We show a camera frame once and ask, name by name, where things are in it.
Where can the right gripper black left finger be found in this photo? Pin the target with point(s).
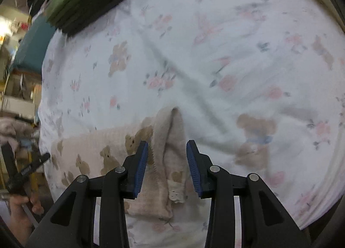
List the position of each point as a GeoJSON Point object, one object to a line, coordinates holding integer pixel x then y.
{"type": "Point", "coordinates": [70, 221]}

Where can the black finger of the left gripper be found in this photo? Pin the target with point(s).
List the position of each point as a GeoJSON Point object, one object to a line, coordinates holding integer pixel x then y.
{"type": "Point", "coordinates": [34, 165]}

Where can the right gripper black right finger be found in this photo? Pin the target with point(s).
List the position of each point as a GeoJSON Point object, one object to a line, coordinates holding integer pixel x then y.
{"type": "Point", "coordinates": [243, 211]}

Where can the pink bear print pants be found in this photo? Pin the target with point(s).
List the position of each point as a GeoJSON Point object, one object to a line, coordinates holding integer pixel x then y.
{"type": "Point", "coordinates": [151, 161]}

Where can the left hand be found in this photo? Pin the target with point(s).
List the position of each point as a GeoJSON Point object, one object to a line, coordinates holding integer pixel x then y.
{"type": "Point", "coordinates": [20, 224]}

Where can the white floral bed sheet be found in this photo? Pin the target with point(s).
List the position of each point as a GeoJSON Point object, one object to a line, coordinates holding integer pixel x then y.
{"type": "Point", "coordinates": [257, 84]}

